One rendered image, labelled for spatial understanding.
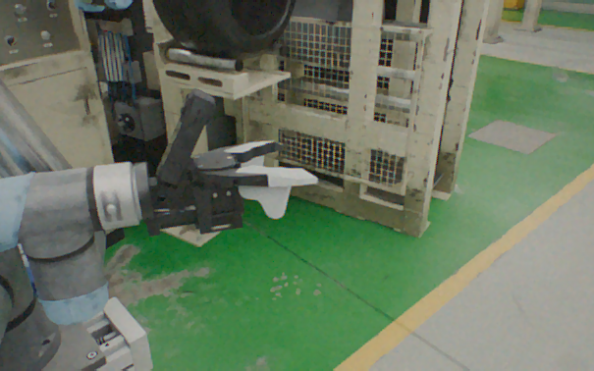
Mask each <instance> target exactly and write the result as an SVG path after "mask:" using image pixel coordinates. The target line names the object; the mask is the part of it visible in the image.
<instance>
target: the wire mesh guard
mask: <svg viewBox="0 0 594 371"><path fill-rule="evenodd" d="M291 22H301V47H298V48H301V54H299V55H301V68H299V69H301V87H299V88H301V93H299V94H298V95H301V111H302V108H305V107H302V102H305V101H302V83H303V82H304V81H302V76H306V75H303V74H302V69H303V67H302V63H306V62H303V61H302V55H304V54H302V35H303V34H307V40H304V41H307V48H304V49H307V55H306V56H312V55H308V49H309V48H308V23H311V24H314V34H312V35H314V40H315V35H317V34H315V24H320V35H319V36H325V35H321V25H326V36H327V28H328V25H330V26H333V36H329V37H333V39H334V37H335V36H334V26H339V37H337V38H339V44H340V38H342V37H340V27H346V28H347V29H348V28H352V37H353V29H354V28H358V29H366V39H367V30H373V36H374V30H377V31H381V34H382V31H386V32H387V33H388V34H389V32H394V33H395V35H396V32H397V33H402V34H403V38H404V33H406V34H409V41H410V35H411V34H416V35H419V43H418V46H414V48H418V52H417V55H415V56H417V60H416V62H410V63H416V70H414V71H413V72H414V78H410V79H413V87H412V96H411V101H410V102H411V104H410V108H409V109H410V112H409V121H408V122H406V123H408V129H407V139H406V142H405V143H406V147H405V148H402V149H405V161H404V167H403V168H402V169H404V172H403V173H402V174H401V176H402V180H401V189H400V191H398V190H397V189H395V188H394V184H393V186H388V181H387V182H386V183H385V184H387V185H381V178H380V181H378V182H380V184H377V183H375V181H377V180H375V177H374V182H371V181H370V180H369V177H367V181H366V180H363V179H362V178H365V177H362V178H361V179H359V178H355V177H352V176H351V175H354V174H352V173H351V172H350V173H348V174H351V175H350V176H347V175H345V174H340V171H343V170H340V165H341V164H340V162H339V169H337V170H339V173H336V171H333V170H328V168H332V167H328V163H327V166H325V167H327V169H325V168H323V161H325V160H323V155H324V154H323V150H322V154H321V155H322V159H319V160H322V165H321V166H322V168H321V167H317V166H314V165H309V164H305V163H302V162H299V161H296V160H291V159H287V158H284V157H282V149H281V154H280V155H281V157H280V156H277V154H278V153H277V152H276V155H273V154H266V155H264V157H267V158H270V159H275V160H279V161H282V162H286V163H289V164H294V165H297V166H301V167H303V168H307V169H310V170H315V172H318V173H322V174H326V175H329V176H334V177H337V178H341V179H344V180H348V181H352V182H356V183H359V184H363V185H367V186H374V187H377V188H381V189H384V191H388V192H391V193H395V194H398V195H403V196H405V188H406V180H407V171H408V163H409V155H410V147H411V139H412V130H413V122H414V113H415V105H416V98H417V96H418V89H419V80H420V72H421V63H422V56H423V47H424V39H425V32H426V29H421V28H410V27H400V26H381V25H371V24H360V23H350V22H339V21H330V20H319V19H309V18H299V17H290V31H285V32H289V33H290V38H287V39H289V40H290V52H287V53H290V60H289V61H290V65H289V66H286V60H287V58H286V55H285V58H282V60H285V71H286V67H290V79H289V81H290V85H288V86H289V87H290V91H287V92H289V93H290V98H287V99H290V104H288V105H290V108H291V80H292V79H291V74H294V73H291V61H293V60H291V47H294V46H291V39H293V38H291ZM302 23H307V33H302ZM320 51H325V57H320ZM320 58H325V65H322V66H325V70H326V47H325V50H319V64H316V65H319V71H318V72H319V78H320V72H322V71H320ZM321 80H324V79H321ZM305 89H306V95H304V96H306V126H304V127H306V137H307V122H310V121H308V120H307V116H310V115H307V109H310V108H307V103H310V102H307V86H306V88H305ZM240 101H241V118H242V137H243V144H246V141H247V143H248V140H247V139H246V136H247V135H248V134H246V133H245V119H246V117H245V114H248V112H245V113H244V107H245V110H246V102H248V101H245V106H244V96H243V97H241V98H240ZM351 168H353V167H351Z"/></svg>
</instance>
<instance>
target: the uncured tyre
mask: <svg viewBox="0 0 594 371"><path fill-rule="evenodd" d="M151 1H152V4H153V7H154V10H156V12H157V14H158V17H159V19H160V21H161V23H162V24H163V26H164V27H165V29H167V31H168V33H169V34H171V35H172V36H173V37H174V38H175V39H176V40H177V41H178V42H180V43H181V44H183V46H184V47H186V48H188V49H189V50H191V51H194V52H200V53H207V54H213V55H220V56H226V57H232V58H239V59H242V61H243V59H249V58H253V57H257V56H260V55H262V54H263V53H265V52H266V51H267V50H268V49H270V48H271V47H272V45H273V44H275V43H276V41H277V40H278V39H279V38H280V36H281V35H282V34H283V32H284V31H285V29H286V27H287V24H288V22H289V20H290V17H291V16H292V15H293V12H294V8H295V4H296V0H151Z"/></svg>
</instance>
